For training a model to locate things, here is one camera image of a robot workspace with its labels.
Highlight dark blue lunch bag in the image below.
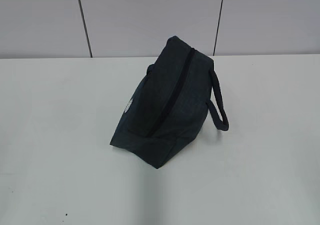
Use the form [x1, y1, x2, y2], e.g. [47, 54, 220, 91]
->
[110, 36, 229, 169]

